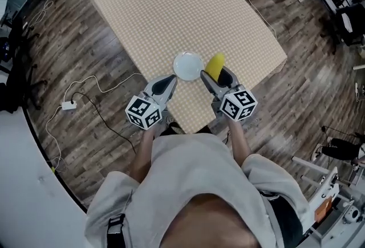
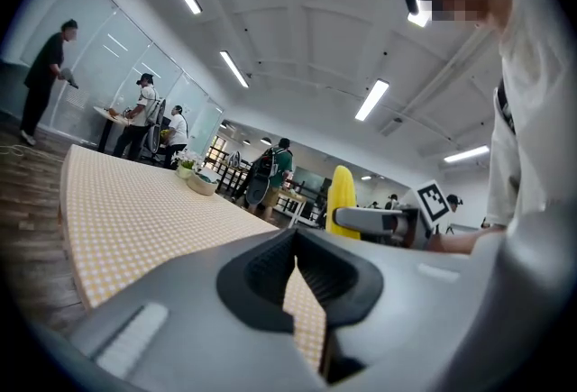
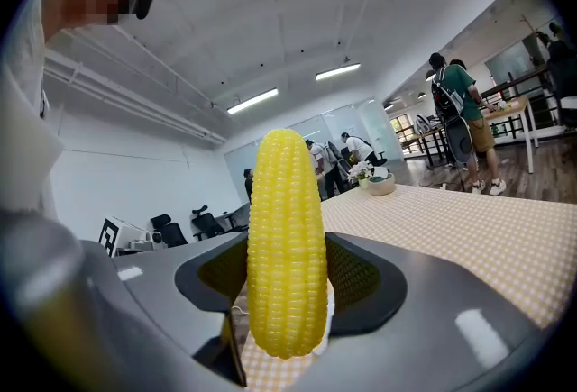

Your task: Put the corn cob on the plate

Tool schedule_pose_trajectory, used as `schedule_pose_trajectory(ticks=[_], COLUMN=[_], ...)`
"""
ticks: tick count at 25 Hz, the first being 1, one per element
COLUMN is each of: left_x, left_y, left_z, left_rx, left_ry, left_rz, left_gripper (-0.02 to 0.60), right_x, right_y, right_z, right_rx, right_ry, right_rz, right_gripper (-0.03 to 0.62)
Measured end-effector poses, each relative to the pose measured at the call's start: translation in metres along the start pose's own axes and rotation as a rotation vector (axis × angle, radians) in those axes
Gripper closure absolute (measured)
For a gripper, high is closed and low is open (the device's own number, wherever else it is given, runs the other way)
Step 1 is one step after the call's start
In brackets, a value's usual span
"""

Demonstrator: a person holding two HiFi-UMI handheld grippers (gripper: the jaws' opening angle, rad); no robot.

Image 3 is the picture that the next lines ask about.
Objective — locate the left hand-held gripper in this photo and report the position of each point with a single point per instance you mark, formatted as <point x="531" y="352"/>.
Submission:
<point x="108" y="237"/>

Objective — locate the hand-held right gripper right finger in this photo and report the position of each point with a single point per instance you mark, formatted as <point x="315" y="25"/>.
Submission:
<point x="405" y="336"/>

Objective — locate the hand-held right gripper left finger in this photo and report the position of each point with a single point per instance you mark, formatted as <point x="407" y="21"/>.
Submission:
<point x="171" y="336"/>

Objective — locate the yellow corn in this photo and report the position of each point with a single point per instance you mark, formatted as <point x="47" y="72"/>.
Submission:
<point x="286" y="246"/>

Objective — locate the black office chair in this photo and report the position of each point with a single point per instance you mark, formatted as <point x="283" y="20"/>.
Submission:
<point x="207" y="223"/>
<point x="169" y="232"/>

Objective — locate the table with checked tablecloth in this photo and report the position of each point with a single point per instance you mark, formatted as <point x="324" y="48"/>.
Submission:
<point x="451" y="223"/>

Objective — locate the beige bowl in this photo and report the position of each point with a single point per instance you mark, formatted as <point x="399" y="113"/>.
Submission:
<point x="382" y="185"/>

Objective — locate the person's grey shirt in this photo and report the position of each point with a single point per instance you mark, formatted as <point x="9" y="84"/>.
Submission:
<point x="18" y="111"/>

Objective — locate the white flowers in pot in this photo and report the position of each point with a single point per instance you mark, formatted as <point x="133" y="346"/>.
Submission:
<point x="359" y="171"/>

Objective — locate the ceiling tube light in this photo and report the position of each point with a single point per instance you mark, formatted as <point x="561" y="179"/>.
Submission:
<point x="252" y="101"/>
<point x="338" y="71"/>

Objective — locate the round black fan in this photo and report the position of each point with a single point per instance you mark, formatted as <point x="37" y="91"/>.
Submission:
<point x="460" y="140"/>

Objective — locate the black and white backpack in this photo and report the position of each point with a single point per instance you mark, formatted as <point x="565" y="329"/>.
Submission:
<point x="446" y="93"/>

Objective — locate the wooden top white-legged table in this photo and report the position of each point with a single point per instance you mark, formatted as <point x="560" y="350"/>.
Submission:
<point x="514" y="104"/>

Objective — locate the black metal railing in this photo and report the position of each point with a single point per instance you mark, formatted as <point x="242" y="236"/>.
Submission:
<point x="518" y="84"/>

